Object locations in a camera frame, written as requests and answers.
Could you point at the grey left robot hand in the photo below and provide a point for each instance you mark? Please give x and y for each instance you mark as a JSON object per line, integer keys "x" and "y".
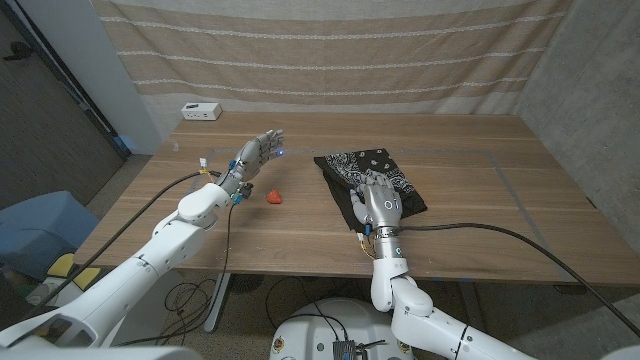
{"x": 252, "y": 155}

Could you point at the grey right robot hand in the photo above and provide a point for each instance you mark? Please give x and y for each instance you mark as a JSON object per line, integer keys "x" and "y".
{"x": 382, "y": 205}

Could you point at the black paisley bandana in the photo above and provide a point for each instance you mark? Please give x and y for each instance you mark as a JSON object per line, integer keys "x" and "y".
{"x": 350, "y": 165}

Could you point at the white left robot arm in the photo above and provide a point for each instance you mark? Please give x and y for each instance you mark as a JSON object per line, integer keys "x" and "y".
{"x": 150, "y": 260}

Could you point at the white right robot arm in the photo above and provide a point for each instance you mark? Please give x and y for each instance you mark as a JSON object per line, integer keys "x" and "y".
{"x": 425, "y": 320}

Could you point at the red toy strawberry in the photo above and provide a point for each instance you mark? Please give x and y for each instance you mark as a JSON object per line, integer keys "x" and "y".
{"x": 274, "y": 196}

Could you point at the white power strip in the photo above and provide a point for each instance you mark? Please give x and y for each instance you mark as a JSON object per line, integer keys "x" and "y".
{"x": 201, "y": 111}

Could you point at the beige striped backdrop cloth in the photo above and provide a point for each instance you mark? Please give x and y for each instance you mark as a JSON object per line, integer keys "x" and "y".
{"x": 325, "y": 65}

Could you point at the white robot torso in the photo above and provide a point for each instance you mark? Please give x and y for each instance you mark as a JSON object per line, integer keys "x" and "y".
{"x": 340, "y": 320}

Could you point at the black round floor disc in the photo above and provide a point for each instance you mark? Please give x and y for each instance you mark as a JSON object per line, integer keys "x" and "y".
{"x": 247, "y": 283}

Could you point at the grey metal table leg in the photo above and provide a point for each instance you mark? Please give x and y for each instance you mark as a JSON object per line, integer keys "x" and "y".
{"x": 217, "y": 302}
{"x": 472, "y": 305}

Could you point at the small grey torso device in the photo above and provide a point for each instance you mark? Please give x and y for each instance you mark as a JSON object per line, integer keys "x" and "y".
{"x": 345, "y": 351}

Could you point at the blue upholstered chair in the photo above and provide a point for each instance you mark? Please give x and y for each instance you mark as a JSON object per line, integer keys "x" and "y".
{"x": 45, "y": 220}

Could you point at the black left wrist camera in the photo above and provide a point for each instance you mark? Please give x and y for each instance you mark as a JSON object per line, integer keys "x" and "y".
{"x": 246, "y": 190}

